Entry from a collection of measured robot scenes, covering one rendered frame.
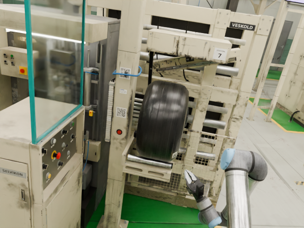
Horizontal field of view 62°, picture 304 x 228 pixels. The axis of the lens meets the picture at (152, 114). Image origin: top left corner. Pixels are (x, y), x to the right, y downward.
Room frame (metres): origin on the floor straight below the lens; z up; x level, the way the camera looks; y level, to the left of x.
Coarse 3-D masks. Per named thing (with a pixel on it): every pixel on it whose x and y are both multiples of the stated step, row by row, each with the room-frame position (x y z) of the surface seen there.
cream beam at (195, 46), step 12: (156, 36) 1.93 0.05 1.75; (168, 36) 1.92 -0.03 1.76; (180, 36) 1.91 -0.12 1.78; (192, 36) 1.98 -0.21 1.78; (156, 48) 1.92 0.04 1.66; (168, 48) 1.92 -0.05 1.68; (180, 48) 1.91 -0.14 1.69; (192, 48) 1.90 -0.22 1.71; (204, 48) 1.89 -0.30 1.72; (228, 48) 1.87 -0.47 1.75; (216, 60) 1.88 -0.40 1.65
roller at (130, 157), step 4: (128, 156) 1.60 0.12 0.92; (132, 156) 1.60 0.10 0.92; (136, 156) 1.61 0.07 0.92; (140, 156) 1.62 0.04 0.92; (132, 160) 1.59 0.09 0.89; (136, 160) 1.59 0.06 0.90; (140, 160) 1.59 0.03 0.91; (144, 160) 1.58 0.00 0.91; (148, 160) 1.59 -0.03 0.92; (152, 160) 1.59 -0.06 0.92; (156, 160) 1.59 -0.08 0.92; (152, 164) 1.58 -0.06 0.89; (156, 164) 1.57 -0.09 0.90; (160, 164) 1.57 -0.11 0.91; (164, 164) 1.57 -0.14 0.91; (168, 164) 1.57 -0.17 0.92; (172, 164) 1.58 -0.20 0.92
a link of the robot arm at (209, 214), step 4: (212, 204) 1.27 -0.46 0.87; (208, 208) 1.24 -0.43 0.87; (212, 208) 1.25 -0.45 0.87; (204, 212) 1.23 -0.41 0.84; (208, 212) 1.22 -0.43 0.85; (212, 212) 1.22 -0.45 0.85; (216, 212) 1.24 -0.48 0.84; (204, 216) 1.22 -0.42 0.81; (208, 216) 1.21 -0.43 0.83; (212, 216) 1.21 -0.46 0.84; (216, 216) 1.21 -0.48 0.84; (204, 220) 1.23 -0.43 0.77; (208, 220) 1.20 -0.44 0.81; (212, 220) 1.19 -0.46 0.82; (216, 220) 1.20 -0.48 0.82; (220, 220) 1.21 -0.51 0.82; (208, 224) 1.20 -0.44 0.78; (212, 224) 1.18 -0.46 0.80; (216, 224) 1.18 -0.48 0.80
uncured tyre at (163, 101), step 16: (144, 96) 1.61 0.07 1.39; (160, 96) 1.58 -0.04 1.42; (176, 96) 1.59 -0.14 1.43; (144, 112) 1.51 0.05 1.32; (160, 112) 1.50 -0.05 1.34; (176, 112) 1.50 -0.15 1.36; (144, 128) 1.46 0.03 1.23; (160, 128) 1.45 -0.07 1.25; (176, 128) 1.46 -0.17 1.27; (144, 144) 1.46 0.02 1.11; (160, 144) 1.45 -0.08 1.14; (176, 144) 1.46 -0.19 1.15; (160, 160) 1.55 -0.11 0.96
